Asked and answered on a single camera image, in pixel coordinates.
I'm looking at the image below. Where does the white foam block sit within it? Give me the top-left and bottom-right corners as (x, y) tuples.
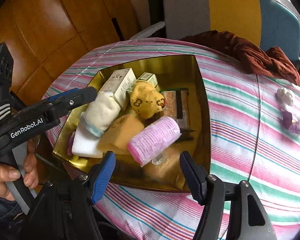
(71, 112), (103, 159)

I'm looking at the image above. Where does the beige blue sock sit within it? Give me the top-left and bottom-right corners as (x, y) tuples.
(82, 92), (121, 138)

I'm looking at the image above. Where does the yellow sponge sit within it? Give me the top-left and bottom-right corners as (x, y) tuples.
(97, 114), (144, 155)
(142, 146), (185, 190)

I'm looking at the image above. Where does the pink roll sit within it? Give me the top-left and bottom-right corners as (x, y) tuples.
(127, 116), (181, 167)

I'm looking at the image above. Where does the beige medicine box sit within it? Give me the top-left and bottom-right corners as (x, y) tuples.
(100, 68), (136, 111)

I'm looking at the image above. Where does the gold tray box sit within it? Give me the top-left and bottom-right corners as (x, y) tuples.
(52, 54), (212, 193)

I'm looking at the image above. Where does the yellow patterned sock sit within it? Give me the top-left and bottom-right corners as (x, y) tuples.
(130, 81), (166, 119)

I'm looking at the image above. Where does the green white essential oil box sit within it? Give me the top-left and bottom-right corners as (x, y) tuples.
(127, 72), (158, 94)

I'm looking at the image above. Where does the white plastic bag ball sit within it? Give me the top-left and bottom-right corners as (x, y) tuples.
(275, 87), (295, 110)

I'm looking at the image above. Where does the brown patterned package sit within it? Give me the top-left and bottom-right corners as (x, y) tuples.
(160, 88), (191, 131)

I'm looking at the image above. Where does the person left hand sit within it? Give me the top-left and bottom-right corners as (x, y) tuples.
(0, 139), (39, 201)

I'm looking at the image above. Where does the wooden wardrobe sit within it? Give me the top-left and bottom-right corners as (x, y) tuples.
(0, 0), (140, 105)

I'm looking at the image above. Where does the striped bed sheet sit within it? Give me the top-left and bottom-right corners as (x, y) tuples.
(45, 38), (300, 239)

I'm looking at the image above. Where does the purple small object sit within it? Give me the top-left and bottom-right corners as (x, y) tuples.
(281, 110), (300, 134)

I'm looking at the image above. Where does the dark red blanket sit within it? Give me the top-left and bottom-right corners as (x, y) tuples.
(181, 30), (300, 87)

